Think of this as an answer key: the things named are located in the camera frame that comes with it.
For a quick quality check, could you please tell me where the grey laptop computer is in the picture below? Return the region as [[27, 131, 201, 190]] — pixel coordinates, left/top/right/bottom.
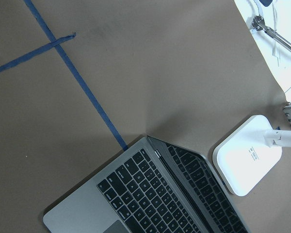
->
[[43, 136, 249, 233]]

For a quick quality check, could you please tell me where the white desk lamp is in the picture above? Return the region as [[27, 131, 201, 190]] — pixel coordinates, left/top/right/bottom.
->
[[212, 115, 291, 197]]

